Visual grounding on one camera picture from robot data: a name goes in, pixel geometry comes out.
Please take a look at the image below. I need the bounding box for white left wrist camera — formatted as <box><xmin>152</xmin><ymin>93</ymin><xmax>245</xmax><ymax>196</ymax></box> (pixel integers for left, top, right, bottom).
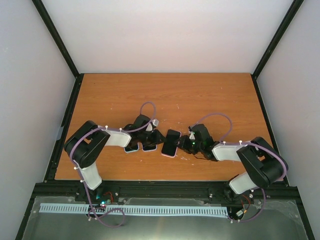
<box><xmin>145</xmin><ymin>118</ymin><xmax>159</xmax><ymax>132</ymax></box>

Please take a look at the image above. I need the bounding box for black aluminium frame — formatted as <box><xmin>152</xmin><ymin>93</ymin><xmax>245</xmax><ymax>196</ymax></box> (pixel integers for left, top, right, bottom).
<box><xmin>16</xmin><ymin>0</ymin><xmax>315</xmax><ymax>240</ymax></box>

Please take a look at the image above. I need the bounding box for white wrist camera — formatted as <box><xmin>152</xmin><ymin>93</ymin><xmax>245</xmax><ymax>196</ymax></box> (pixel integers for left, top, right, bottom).
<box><xmin>145</xmin><ymin>118</ymin><xmax>159</xmax><ymax>132</ymax></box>
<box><xmin>188</xmin><ymin>126</ymin><xmax>196</xmax><ymax>141</ymax></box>

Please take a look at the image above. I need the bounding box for pink phone case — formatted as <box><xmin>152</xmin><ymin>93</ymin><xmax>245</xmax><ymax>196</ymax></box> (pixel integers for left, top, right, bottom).
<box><xmin>160</xmin><ymin>129</ymin><xmax>182</xmax><ymax>159</ymax></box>

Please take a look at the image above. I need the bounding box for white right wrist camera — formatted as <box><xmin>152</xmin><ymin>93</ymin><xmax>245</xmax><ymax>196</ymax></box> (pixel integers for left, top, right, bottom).
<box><xmin>188</xmin><ymin>126</ymin><xmax>196</xmax><ymax>141</ymax></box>

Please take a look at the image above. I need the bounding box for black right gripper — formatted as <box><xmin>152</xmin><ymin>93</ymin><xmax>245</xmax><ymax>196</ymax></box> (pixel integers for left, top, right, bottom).
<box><xmin>173</xmin><ymin>134</ymin><xmax>203</xmax><ymax>155</ymax></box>

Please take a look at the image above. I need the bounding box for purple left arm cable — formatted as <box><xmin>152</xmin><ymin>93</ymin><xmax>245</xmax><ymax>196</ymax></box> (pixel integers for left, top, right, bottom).
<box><xmin>69</xmin><ymin>101</ymin><xmax>158</xmax><ymax>228</ymax></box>

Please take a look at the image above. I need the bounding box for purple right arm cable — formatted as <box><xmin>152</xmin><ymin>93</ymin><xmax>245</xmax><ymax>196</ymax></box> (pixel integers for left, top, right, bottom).
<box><xmin>189</xmin><ymin>112</ymin><xmax>288</xmax><ymax>223</ymax></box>

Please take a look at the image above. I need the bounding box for light blue slotted cable duct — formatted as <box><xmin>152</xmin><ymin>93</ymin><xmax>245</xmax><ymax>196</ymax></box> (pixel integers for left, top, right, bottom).
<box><xmin>38</xmin><ymin>203</ymin><xmax>228</xmax><ymax>218</ymax></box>

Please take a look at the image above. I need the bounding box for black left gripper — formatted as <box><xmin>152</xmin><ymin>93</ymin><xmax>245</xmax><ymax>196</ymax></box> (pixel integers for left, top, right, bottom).
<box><xmin>139</xmin><ymin>129</ymin><xmax>168</xmax><ymax>147</ymax></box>

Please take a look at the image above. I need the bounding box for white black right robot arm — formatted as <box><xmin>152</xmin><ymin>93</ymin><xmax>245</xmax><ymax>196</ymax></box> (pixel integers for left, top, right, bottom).
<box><xmin>173</xmin><ymin>124</ymin><xmax>289</xmax><ymax>195</ymax></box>

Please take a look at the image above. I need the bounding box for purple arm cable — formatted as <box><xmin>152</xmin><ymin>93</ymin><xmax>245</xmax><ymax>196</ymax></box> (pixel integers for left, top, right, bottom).
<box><xmin>69</xmin><ymin>101</ymin><xmax>158</xmax><ymax>228</ymax></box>
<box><xmin>189</xmin><ymin>112</ymin><xmax>288</xmax><ymax>223</ymax></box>

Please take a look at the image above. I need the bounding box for black smartphone red edge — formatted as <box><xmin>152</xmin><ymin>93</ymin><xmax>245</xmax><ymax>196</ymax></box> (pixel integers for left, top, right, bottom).
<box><xmin>161</xmin><ymin>129</ymin><xmax>181</xmax><ymax>156</ymax></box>

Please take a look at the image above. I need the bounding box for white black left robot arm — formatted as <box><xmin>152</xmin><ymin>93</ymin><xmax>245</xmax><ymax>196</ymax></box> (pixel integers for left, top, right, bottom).
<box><xmin>63</xmin><ymin>114</ymin><xmax>166</xmax><ymax>202</ymax></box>

